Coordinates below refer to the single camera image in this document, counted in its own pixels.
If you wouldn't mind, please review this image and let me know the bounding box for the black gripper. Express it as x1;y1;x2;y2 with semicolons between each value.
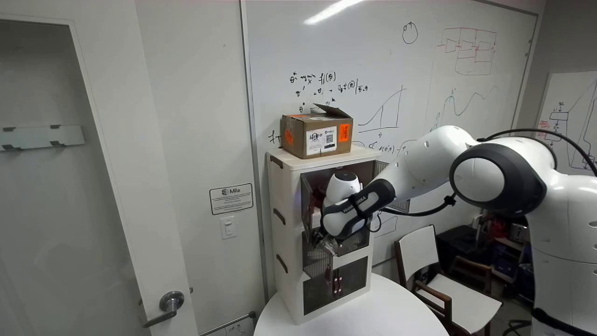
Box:
308;213;351;254

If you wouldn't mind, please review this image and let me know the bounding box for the dark ribbed cabinet door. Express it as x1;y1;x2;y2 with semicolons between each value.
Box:
302;256;371;317

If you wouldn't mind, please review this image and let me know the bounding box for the white room door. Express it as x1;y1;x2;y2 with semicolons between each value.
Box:
0;17;201;336

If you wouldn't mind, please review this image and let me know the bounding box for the brown labelled cardboard box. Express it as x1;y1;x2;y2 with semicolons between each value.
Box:
278;101;356;161

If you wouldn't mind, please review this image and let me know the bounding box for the white flat board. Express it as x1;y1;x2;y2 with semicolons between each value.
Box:
397;224;504;336

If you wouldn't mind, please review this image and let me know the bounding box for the wooden storage shelf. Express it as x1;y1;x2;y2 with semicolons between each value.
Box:
474;211;537;301

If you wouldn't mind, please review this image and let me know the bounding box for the large whiteboard with graphs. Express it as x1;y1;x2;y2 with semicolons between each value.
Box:
239;0;539;276

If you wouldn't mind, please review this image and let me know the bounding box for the whiteboard with flowchart drawings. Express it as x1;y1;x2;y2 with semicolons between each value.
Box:
535;69;597;175

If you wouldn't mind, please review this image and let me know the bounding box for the white light switch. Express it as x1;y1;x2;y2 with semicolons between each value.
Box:
220;215;241;241

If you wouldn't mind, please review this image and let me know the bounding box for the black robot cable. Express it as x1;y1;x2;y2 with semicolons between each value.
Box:
377;192;459;220
476;127;597;179

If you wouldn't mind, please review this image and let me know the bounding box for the white wall sign plate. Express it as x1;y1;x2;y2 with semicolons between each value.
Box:
207;181;256;217

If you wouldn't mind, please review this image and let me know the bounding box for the silver door lever handle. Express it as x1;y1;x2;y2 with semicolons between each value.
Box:
142;289;186;330

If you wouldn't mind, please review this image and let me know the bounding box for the white door-mounted bracket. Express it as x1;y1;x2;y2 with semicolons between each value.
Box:
0;121;88;153

